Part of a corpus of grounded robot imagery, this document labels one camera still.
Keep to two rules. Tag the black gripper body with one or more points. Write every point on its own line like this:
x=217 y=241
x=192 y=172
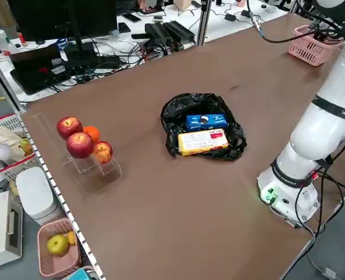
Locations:
x=324 y=34

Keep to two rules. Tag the blue cookie box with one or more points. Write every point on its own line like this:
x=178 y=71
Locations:
x=207 y=122

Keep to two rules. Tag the yellow wafer box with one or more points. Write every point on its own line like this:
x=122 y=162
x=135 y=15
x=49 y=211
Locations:
x=202 y=142

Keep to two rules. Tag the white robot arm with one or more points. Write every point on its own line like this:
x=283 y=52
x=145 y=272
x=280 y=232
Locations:
x=315 y=137

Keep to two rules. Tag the pink plastic basket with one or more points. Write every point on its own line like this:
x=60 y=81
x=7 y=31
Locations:
x=303 y=49

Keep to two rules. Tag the black plastic bag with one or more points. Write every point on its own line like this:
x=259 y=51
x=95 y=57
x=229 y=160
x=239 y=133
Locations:
x=175 y=108

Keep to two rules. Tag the dusty pink slotted basket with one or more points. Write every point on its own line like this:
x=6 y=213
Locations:
x=58 y=266

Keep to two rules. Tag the black power adapter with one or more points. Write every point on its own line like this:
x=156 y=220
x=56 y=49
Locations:
x=231 y=17

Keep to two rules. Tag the black finned power supply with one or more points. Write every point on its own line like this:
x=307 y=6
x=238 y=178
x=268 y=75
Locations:
x=179 y=30
x=157 y=32

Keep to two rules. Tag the brown cardboard box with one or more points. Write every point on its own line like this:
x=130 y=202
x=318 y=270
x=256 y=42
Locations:
x=182 y=5

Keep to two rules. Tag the black smartphone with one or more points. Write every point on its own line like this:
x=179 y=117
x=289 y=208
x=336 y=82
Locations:
x=131 y=17

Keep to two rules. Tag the red yellow apple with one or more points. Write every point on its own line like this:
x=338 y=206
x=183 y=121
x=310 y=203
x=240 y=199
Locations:
x=103 y=151

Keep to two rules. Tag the orange fruit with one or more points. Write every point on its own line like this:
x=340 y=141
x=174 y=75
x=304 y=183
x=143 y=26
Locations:
x=92 y=133

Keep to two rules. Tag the black computer monitor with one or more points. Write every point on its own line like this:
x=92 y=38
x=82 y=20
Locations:
x=61 y=17

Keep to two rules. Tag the clear acrylic fruit stand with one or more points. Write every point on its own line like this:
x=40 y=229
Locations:
x=84 y=181

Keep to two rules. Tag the black laptop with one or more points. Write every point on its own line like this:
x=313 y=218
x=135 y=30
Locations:
x=38 y=76

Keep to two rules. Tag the clear plastic bottle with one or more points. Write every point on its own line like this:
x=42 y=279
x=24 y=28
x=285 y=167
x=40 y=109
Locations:
x=2 y=41

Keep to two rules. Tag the yellow lemon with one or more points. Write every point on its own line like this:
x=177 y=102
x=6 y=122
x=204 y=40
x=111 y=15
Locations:
x=71 y=237

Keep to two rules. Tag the white plastic appliance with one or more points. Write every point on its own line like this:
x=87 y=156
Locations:
x=35 y=192

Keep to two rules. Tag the yellow pear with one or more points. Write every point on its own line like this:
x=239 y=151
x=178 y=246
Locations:
x=57 y=245

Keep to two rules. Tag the grey metal box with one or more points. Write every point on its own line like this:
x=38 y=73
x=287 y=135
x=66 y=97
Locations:
x=0 y=227

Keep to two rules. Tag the aluminium frame post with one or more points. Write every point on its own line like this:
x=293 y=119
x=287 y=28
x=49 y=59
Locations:
x=202 y=20

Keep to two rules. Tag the aluminium side rail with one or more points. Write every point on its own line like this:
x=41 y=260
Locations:
x=58 y=204

